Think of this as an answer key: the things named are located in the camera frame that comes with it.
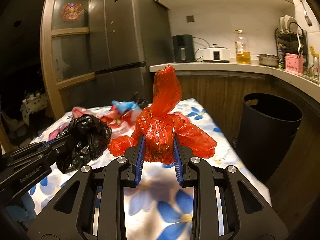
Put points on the black trash bin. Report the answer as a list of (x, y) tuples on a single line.
[(268, 126)]

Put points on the grey refrigerator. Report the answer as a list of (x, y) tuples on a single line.
[(127, 37)]

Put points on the lower wooden cabinets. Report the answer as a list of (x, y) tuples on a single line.
[(221, 94)]

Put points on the wooden glass door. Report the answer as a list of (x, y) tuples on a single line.
[(65, 55)]

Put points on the black plastic bag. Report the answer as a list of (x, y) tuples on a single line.
[(87, 137)]

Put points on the red white snack bag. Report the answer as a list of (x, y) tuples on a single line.
[(113, 118)]

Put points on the black air fryer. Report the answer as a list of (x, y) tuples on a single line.
[(183, 48)]

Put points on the steel bowl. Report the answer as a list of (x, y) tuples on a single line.
[(268, 60)]

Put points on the blue plastic bag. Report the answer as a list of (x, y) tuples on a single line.
[(124, 106)]

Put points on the pink utensil holder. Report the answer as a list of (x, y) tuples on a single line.
[(294, 63)]

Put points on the hanging spatula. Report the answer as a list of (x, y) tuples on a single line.
[(307, 18)]

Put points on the red plastic bag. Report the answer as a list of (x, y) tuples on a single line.
[(160, 127)]

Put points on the white rice cooker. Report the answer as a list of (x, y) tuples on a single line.
[(216, 53)]

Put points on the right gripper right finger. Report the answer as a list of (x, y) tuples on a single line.
[(226, 205)]

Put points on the black dish rack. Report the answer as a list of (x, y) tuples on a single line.
[(290, 38)]

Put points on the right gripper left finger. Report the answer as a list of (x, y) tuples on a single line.
[(91, 204)]

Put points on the cooking oil bottle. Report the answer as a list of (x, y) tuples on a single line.
[(242, 50)]

